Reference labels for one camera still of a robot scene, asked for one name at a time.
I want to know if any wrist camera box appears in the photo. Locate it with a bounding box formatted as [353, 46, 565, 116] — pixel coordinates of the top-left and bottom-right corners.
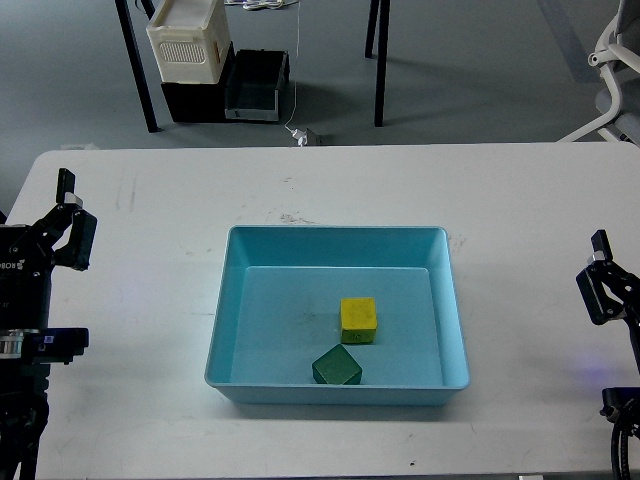
[600, 387, 639, 423]
[21, 327, 89, 364]

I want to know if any black storage crate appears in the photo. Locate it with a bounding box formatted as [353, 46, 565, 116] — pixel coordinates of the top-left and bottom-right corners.
[161, 46, 236, 123]

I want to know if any white plastic crate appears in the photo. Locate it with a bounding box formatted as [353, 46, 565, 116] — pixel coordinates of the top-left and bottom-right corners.
[146, 0, 231, 84]

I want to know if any white hanging cable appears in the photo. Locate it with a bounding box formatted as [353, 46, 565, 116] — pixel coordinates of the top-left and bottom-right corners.
[284, 0, 302, 134]

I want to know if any yellow block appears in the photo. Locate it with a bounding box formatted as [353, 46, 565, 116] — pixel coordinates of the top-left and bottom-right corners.
[340, 297, 378, 344]

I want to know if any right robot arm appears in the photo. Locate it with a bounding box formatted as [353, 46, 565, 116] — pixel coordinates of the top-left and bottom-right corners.
[576, 229, 639, 479]

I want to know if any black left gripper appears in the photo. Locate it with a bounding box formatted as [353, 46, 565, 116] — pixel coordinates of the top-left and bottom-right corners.
[1, 168, 97, 330]

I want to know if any light blue plastic box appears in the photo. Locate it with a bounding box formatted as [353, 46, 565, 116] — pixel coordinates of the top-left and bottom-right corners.
[204, 225, 470, 406]

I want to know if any green block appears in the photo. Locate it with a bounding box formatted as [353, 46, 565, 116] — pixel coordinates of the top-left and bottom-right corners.
[312, 344, 363, 385]

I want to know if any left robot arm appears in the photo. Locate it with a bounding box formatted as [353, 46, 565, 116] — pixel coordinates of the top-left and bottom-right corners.
[1, 168, 97, 479]

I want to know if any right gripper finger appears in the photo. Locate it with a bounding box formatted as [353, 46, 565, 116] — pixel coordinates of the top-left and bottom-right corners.
[576, 229, 639, 325]

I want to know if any white office chair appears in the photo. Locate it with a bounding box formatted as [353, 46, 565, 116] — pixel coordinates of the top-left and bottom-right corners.
[561, 1, 639, 145]

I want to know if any black left table leg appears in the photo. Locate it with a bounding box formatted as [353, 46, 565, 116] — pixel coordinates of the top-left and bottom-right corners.
[114, 0, 160, 133]

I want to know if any white power adapter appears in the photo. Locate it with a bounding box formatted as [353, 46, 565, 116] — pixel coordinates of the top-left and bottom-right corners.
[291, 129, 322, 147]

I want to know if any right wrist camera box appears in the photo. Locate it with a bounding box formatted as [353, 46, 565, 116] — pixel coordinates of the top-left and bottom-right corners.
[600, 387, 639, 423]

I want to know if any black open bin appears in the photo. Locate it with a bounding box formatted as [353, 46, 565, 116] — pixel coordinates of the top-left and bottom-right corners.
[225, 49, 290, 122]

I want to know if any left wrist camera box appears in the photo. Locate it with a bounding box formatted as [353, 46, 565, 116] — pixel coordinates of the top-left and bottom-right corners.
[21, 327, 89, 364]

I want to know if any black right table leg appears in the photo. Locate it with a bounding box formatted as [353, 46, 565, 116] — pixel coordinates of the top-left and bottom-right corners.
[364, 0, 391, 127]

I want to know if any black table leg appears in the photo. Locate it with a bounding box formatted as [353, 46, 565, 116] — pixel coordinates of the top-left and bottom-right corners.
[114, 0, 160, 133]
[364, 0, 391, 127]

